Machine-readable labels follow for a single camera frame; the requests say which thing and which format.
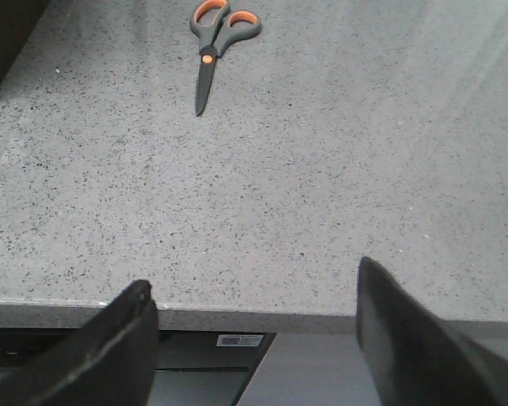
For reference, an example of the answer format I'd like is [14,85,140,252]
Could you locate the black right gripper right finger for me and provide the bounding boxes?
[356,256,508,405]

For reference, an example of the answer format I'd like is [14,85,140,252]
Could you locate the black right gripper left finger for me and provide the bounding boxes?
[0,280,158,405]

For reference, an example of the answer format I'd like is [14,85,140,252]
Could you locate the grey orange handled scissors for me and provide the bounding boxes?
[190,0,262,117]

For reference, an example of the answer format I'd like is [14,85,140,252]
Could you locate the black appliance control panel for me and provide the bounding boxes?
[0,327,278,406]

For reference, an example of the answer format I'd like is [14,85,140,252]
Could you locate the white barcode label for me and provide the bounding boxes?
[216,334,265,348]

